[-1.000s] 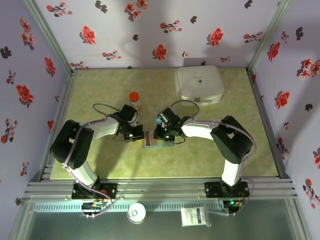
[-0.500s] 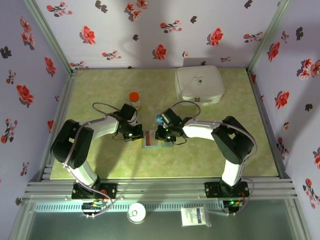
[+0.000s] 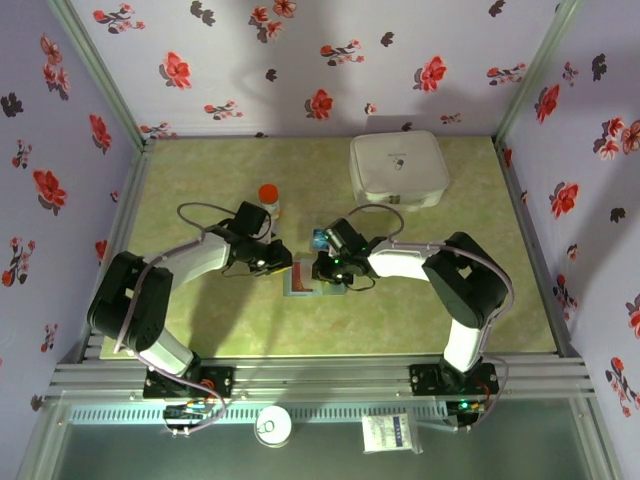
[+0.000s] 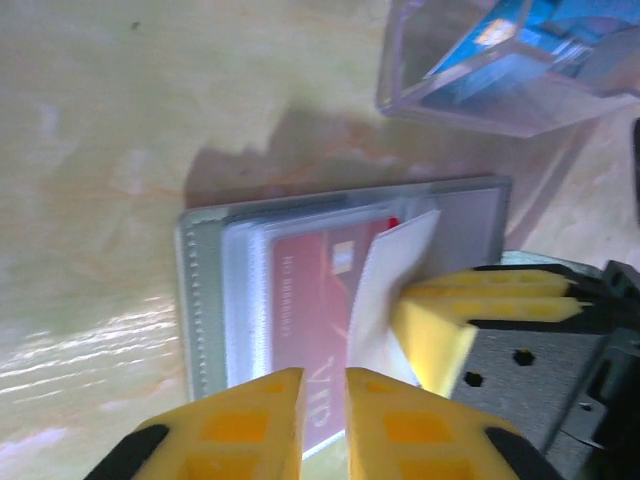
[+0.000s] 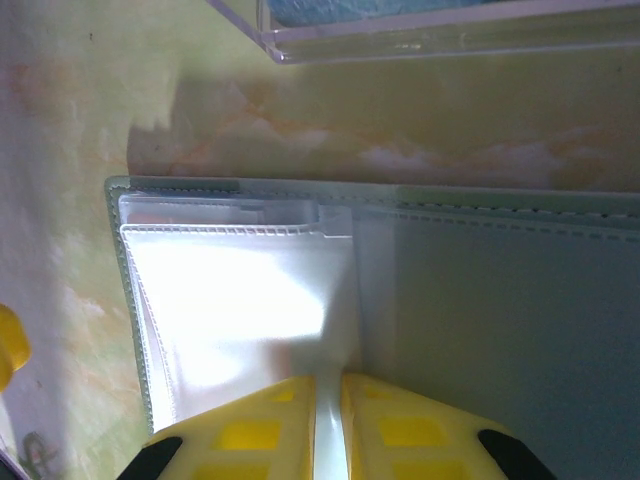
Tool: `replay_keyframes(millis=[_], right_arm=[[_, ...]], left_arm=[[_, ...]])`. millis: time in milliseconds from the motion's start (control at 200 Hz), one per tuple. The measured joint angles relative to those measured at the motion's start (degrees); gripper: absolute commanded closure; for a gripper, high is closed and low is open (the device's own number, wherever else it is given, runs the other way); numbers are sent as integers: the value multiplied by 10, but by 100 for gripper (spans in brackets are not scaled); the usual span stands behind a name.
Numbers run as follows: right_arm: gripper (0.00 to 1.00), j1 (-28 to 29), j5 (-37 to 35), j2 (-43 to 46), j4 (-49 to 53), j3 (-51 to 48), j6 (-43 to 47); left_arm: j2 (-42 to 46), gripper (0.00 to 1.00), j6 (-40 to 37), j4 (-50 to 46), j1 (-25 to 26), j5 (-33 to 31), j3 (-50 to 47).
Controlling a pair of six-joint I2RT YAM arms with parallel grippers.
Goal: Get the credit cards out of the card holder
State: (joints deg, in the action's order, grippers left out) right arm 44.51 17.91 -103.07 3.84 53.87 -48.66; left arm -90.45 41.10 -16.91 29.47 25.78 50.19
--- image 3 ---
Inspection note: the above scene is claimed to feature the perforated metal strip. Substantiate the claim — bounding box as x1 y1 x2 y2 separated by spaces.
67 405 454 424

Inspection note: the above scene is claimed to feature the orange white bottle red cap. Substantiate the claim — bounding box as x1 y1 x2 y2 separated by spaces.
256 183 283 242

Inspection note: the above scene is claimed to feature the white printed packet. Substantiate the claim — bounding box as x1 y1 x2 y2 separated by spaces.
360 412 424 456

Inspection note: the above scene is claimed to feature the grey left arm cable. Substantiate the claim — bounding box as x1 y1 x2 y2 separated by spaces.
113 201 239 437

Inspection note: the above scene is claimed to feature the grey right arm cable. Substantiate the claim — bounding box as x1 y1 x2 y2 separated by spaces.
347 203 514 434

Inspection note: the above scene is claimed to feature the aluminium frame front rail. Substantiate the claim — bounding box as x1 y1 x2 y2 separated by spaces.
43 353 597 402

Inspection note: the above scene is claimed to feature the aluminium frame post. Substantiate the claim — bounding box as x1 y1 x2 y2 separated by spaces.
45 0 154 151
493 0 585 147

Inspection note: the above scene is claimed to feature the silver tin can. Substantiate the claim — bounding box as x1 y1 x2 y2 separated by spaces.
254 405 294 448

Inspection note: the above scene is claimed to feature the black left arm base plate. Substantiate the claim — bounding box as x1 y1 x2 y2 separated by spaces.
143 365 237 401

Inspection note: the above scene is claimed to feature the aluminium frame side rail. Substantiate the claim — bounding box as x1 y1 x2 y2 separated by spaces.
493 139 584 359
62 139 157 364

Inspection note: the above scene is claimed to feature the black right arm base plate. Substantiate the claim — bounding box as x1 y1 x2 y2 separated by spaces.
409 362 500 399

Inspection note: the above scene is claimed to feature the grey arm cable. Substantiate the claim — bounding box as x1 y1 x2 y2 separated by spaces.
113 201 239 437
347 203 514 434

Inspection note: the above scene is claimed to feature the green leather card holder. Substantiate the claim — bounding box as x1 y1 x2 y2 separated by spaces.
282 258 350 298

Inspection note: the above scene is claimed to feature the white zippered pouch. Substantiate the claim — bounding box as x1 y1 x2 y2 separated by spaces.
349 130 450 214

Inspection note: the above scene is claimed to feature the red credit card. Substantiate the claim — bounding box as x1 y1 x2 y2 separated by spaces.
291 261 315 295

